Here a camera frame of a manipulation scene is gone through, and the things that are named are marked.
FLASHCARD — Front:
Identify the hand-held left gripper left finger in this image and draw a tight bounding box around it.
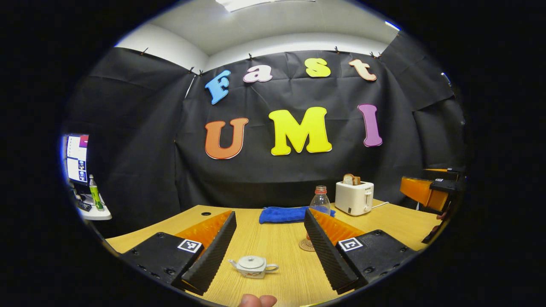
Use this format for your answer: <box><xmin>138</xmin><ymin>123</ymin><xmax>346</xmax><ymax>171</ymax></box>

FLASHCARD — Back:
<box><xmin>121</xmin><ymin>210</ymin><xmax>238</xmax><ymax>296</ymax></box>

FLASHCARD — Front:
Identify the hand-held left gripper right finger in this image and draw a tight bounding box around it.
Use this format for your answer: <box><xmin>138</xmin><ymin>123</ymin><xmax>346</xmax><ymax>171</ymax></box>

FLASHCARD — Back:
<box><xmin>304</xmin><ymin>208</ymin><xmax>418</xmax><ymax>295</ymax></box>

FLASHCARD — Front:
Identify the white ceramic teacup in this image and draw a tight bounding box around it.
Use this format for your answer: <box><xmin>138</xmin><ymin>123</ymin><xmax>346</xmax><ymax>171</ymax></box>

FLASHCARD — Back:
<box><xmin>228</xmin><ymin>255</ymin><xmax>279</xmax><ymax>279</ymax></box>

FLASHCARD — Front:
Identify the clear plastic water bottle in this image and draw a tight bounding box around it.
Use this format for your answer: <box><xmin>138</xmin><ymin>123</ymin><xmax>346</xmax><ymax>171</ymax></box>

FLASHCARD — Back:
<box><xmin>306</xmin><ymin>185</ymin><xmax>331</xmax><ymax>242</ymax></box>

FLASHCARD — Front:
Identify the green drink bottle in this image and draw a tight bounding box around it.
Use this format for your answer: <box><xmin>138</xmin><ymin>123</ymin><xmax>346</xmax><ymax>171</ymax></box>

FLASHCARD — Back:
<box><xmin>88</xmin><ymin>174</ymin><xmax>104</xmax><ymax>211</ymax></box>

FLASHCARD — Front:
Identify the blue towel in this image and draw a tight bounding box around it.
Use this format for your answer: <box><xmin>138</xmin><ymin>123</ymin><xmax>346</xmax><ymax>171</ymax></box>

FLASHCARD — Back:
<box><xmin>259</xmin><ymin>206</ymin><xmax>336</xmax><ymax>224</ymax></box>

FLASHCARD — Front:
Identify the white toaster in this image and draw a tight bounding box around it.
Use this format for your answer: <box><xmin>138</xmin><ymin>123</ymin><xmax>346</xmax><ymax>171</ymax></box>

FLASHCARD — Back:
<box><xmin>335</xmin><ymin>181</ymin><xmax>375</xmax><ymax>216</ymax></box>

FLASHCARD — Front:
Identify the black backdrop cloth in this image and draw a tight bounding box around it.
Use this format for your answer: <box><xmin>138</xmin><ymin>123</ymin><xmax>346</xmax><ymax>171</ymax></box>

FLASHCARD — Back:
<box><xmin>64</xmin><ymin>32</ymin><xmax>468</xmax><ymax>237</ymax></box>

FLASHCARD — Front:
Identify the white side table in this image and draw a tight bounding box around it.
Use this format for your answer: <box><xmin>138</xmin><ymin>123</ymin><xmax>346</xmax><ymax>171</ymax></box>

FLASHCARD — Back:
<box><xmin>77</xmin><ymin>194</ymin><xmax>112</xmax><ymax>221</ymax></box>

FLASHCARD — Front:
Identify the computer monitor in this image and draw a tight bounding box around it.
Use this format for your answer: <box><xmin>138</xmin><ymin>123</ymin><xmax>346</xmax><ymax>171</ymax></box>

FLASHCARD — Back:
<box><xmin>64</xmin><ymin>134</ymin><xmax>89</xmax><ymax>184</ymax></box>

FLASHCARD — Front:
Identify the ceiling light panel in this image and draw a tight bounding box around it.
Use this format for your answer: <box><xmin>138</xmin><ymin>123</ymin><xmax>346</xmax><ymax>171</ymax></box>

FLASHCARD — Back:
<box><xmin>215</xmin><ymin>0</ymin><xmax>317</xmax><ymax>12</ymax></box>

